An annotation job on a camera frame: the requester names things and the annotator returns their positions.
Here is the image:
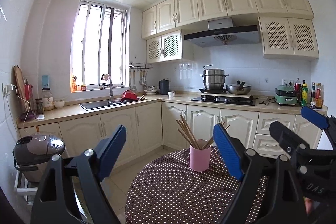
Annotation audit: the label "steel kitchen faucet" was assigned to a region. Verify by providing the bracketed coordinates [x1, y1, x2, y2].
[101, 73, 114, 103]

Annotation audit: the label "person's left hand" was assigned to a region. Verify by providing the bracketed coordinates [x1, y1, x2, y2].
[303, 197, 314, 215]

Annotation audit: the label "chopstick in cup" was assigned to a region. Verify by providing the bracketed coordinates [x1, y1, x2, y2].
[202, 122, 229, 149]
[176, 119, 199, 149]
[178, 129, 196, 149]
[180, 115, 201, 149]

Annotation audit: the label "pink cylindrical cup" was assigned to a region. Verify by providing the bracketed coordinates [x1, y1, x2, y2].
[189, 140, 211, 172]

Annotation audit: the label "green sauce bottle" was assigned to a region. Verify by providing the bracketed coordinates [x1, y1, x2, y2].
[301, 83, 308, 107]

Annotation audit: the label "green electric cooker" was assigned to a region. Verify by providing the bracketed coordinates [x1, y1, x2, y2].
[274, 85, 297, 106]

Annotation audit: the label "steel sink basin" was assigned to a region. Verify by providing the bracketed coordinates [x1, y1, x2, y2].
[79, 100, 121, 111]

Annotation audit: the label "black gas stove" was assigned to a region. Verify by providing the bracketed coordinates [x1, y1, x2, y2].
[191, 89, 256, 106]

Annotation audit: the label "red bowl by sink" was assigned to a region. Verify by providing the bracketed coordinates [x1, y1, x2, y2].
[120, 90, 138, 102]

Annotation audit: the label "steel wok with lid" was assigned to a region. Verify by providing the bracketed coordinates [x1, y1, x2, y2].
[226, 80, 252, 95]

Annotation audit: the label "white small bowl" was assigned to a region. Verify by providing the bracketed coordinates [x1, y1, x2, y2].
[54, 100, 66, 109]

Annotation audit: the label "brown polka dot tablecloth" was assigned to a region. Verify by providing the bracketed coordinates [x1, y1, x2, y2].
[124, 146, 268, 224]

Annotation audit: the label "steel stacked steamer pot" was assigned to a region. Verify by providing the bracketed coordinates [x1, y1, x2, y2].
[201, 64, 229, 90]

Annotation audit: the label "stacked white plates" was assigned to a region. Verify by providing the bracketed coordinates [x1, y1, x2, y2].
[143, 86, 157, 95]

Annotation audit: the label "grey rice cooker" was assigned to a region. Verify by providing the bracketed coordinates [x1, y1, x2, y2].
[13, 134, 66, 182]

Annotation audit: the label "clear jar white label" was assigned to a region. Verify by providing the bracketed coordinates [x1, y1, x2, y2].
[42, 88, 55, 111]

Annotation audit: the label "white mug on counter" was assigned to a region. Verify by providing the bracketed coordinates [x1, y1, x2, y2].
[168, 91, 175, 98]

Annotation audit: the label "black electric kettle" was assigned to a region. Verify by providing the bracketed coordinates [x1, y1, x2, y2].
[159, 79, 170, 95]

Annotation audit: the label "hanging utensil rack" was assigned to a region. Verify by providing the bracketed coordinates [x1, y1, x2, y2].
[129, 62, 153, 92]

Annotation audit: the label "wooden cutting board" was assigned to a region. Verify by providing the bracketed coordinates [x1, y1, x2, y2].
[14, 65, 29, 112]

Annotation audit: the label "window with bars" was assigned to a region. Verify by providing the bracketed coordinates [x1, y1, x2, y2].
[70, 1, 127, 93]

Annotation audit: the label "range hood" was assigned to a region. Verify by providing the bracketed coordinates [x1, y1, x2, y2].
[184, 18, 261, 48]

